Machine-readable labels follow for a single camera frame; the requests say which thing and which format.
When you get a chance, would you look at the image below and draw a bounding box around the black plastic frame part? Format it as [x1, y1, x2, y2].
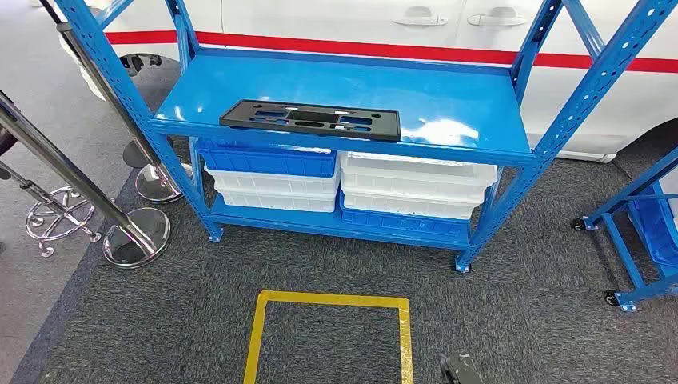
[219, 98, 401, 142]

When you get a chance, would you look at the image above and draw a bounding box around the blue metal shelf rack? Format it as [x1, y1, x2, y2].
[53, 0, 678, 274]
[571, 146, 678, 314]

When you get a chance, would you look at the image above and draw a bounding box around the blue plastic bin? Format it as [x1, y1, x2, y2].
[627, 182, 678, 269]
[338, 190, 473, 241]
[196, 138, 339, 178]

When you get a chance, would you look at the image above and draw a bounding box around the yellow floor tape square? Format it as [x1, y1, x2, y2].
[242, 290, 415, 384]

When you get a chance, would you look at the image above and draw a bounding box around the red barrier belt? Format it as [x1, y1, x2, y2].
[105, 30, 678, 74]

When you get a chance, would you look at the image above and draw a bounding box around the white car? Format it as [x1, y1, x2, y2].
[31, 0, 678, 162]

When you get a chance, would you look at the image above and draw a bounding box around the chrome stool with black seat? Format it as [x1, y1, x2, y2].
[0, 126, 102, 259]

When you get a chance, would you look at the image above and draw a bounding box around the dark stanchion post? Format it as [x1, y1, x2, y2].
[38, 0, 158, 170]

